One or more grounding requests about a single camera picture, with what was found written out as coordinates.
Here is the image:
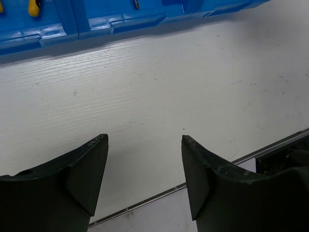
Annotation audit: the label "blue three-compartment plastic bin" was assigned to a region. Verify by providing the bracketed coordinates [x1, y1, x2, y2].
[0, 0, 263, 56]

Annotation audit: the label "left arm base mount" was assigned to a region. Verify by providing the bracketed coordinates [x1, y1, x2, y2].
[256, 139, 309, 175]

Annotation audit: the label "green screwdriver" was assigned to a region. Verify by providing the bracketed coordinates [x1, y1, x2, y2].
[134, 0, 140, 10]

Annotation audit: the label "yellow-handled pliers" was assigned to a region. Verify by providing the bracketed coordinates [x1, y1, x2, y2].
[28, 0, 41, 17]

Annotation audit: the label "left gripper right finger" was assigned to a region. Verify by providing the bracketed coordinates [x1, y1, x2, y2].
[182, 135, 309, 232]

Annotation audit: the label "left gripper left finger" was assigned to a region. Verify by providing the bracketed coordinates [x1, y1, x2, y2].
[0, 134, 109, 232]

